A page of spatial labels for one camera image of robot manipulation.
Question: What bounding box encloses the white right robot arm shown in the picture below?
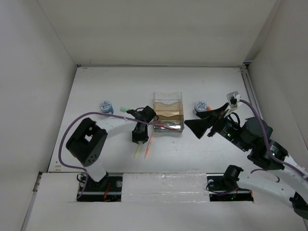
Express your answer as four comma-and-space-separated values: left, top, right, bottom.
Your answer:
184, 100, 308, 219

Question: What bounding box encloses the aluminium frame rail right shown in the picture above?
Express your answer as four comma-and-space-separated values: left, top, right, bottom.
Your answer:
239, 62, 263, 119

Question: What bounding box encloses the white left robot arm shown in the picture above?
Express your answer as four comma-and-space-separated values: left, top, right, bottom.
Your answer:
65, 106, 156, 191

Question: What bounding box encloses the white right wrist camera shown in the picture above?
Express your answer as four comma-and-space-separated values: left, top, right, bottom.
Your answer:
227, 91, 242, 114

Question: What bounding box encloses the blue tape roll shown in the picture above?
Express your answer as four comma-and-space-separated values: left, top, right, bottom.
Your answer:
193, 101, 207, 115
100, 101, 114, 114

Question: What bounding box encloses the three-tier acrylic organizer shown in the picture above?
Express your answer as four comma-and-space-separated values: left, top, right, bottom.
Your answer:
154, 91, 184, 133

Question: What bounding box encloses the blue tape roll right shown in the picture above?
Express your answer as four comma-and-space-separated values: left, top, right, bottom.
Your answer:
193, 101, 207, 115

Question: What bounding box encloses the red pen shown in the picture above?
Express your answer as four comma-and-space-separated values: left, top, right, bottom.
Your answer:
156, 124, 177, 130

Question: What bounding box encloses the blue tape roll left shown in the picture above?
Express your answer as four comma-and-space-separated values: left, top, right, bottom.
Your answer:
100, 101, 114, 114

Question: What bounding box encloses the yellow pen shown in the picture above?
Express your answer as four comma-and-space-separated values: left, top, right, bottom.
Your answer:
134, 142, 143, 158

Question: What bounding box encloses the orange pen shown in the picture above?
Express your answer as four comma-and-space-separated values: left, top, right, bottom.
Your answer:
144, 132, 154, 159

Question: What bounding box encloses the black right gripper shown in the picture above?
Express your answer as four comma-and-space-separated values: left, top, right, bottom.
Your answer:
183, 102, 250, 152

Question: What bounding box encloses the green highlighter marker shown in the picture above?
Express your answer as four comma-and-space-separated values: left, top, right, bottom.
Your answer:
120, 107, 129, 113

